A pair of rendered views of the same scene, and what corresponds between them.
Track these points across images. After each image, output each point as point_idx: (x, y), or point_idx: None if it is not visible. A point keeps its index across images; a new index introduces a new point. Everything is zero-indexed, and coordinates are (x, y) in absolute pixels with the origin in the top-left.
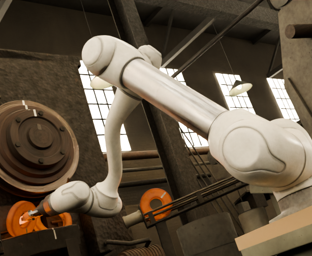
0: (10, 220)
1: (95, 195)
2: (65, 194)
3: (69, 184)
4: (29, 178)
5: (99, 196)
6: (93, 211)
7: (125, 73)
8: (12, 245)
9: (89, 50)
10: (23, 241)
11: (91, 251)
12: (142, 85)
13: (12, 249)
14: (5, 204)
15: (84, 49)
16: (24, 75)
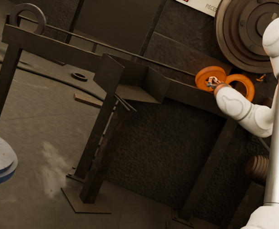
0: (198, 76)
1: (250, 115)
2: (222, 100)
3: (231, 95)
4: (237, 52)
5: (251, 118)
6: (240, 123)
7: None
8: (189, 92)
9: (272, 28)
10: (199, 95)
11: (249, 131)
12: (277, 104)
13: (188, 95)
14: (216, 54)
15: (272, 22)
16: None
